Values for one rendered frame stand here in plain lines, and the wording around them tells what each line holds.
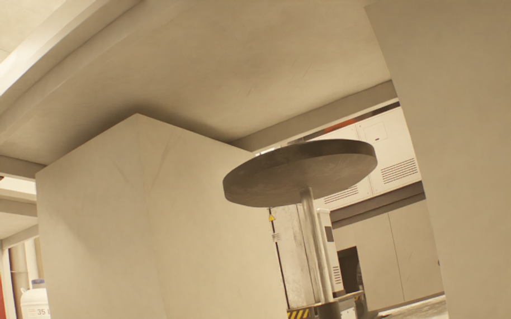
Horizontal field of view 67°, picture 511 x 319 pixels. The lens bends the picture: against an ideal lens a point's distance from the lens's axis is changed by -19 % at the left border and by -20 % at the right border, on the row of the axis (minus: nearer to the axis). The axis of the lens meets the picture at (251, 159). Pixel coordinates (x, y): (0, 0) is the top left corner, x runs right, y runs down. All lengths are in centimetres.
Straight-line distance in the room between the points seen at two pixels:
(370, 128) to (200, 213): 182
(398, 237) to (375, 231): 16
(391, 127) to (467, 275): 213
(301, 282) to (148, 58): 122
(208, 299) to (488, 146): 74
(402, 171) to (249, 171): 190
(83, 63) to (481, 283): 82
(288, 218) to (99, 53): 129
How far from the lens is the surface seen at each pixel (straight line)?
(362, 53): 118
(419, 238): 261
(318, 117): 143
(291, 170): 90
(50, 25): 103
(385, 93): 137
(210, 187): 125
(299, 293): 193
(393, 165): 276
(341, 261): 346
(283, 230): 197
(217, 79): 115
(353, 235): 272
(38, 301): 378
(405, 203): 266
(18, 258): 509
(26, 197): 198
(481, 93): 78
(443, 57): 81
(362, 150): 95
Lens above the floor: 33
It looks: 18 degrees up
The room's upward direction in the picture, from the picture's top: 11 degrees counter-clockwise
